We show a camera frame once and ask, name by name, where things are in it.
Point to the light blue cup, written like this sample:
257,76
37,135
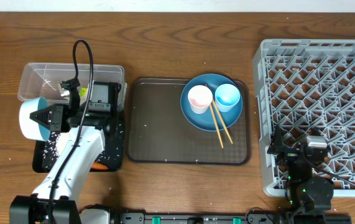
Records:
226,96

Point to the brown serving tray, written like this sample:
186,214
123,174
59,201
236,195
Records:
158,132

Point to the spilled white rice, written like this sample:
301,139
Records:
56,146

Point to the orange carrot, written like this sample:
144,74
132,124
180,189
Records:
99,166

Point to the black plastic tray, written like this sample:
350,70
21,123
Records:
115,146

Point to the white napkin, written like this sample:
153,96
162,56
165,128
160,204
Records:
64,87

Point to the green snack wrapper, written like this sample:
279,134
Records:
82,91

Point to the right wooden chopstick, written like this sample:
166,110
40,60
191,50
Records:
224,123

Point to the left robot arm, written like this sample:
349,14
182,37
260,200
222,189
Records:
54,200

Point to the clear plastic bin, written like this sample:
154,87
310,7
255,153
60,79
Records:
42,79

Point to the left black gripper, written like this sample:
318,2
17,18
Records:
62,113

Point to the light blue bowl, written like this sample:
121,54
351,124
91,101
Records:
30,128

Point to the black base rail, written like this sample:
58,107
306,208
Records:
252,218

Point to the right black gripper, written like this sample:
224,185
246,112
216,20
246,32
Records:
288,154

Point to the dark blue plate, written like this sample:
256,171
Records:
205,121

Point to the wooden chopstick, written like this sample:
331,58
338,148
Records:
216,126
224,123

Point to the left wooden chopstick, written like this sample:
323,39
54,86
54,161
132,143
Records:
216,126

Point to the pink cup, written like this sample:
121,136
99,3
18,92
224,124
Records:
200,97

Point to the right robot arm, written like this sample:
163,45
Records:
310,196

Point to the grey dishwasher rack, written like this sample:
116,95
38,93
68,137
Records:
302,85

